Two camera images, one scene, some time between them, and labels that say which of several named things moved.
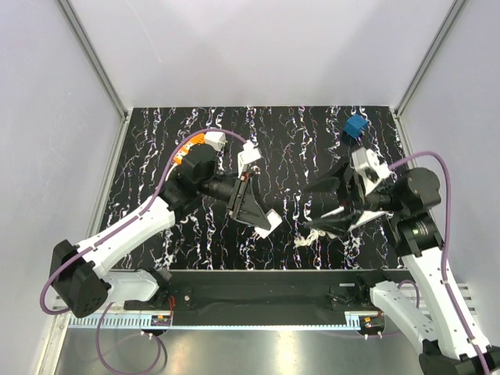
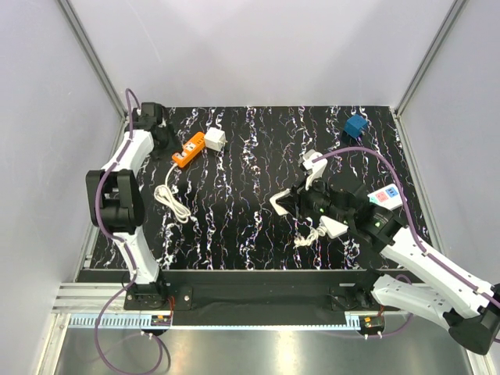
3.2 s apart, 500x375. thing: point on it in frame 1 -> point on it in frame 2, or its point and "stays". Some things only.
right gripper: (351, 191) -> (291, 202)
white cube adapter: (216, 139) stays
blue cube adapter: (355, 125) stays
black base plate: (268, 291) stays
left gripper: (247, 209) -> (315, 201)
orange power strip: (198, 139) stays
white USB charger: (274, 220) -> (280, 210)
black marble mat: (288, 148) stays
